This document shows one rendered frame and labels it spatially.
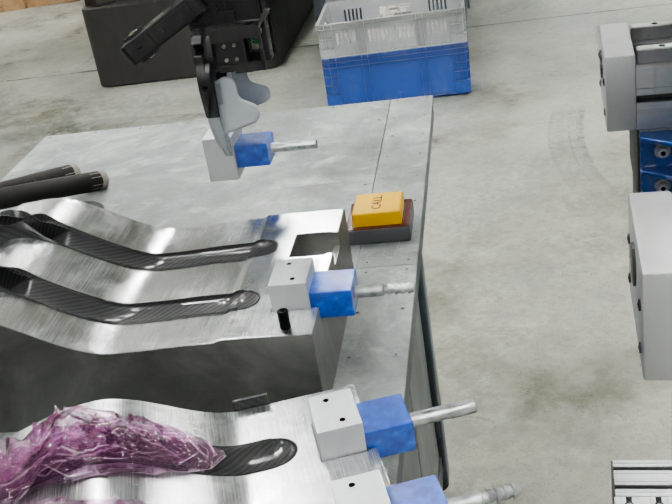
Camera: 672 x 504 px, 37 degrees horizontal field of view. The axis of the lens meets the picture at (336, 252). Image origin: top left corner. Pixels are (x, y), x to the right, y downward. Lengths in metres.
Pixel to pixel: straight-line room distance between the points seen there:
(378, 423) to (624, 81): 0.55
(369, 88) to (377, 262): 3.04
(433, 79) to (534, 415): 2.20
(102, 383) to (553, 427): 1.39
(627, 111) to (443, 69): 3.00
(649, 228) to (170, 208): 0.82
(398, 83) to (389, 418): 3.44
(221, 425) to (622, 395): 1.54
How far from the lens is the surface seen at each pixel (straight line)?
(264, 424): 0.85
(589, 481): 2.07
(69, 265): 1.07
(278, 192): 1.42
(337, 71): 4.18
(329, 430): 0.78
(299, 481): 0.78
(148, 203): 1.48
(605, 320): 2.55
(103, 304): 1.02
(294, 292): 0.92
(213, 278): 1.02
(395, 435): 0.80
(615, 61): 1.18
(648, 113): 1.20
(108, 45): 5.14
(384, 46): 4.15
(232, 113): 1.16
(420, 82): 4.18
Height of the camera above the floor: 1.34
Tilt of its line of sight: 26 degrees down
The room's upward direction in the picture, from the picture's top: 10 degrees counter-clockwise
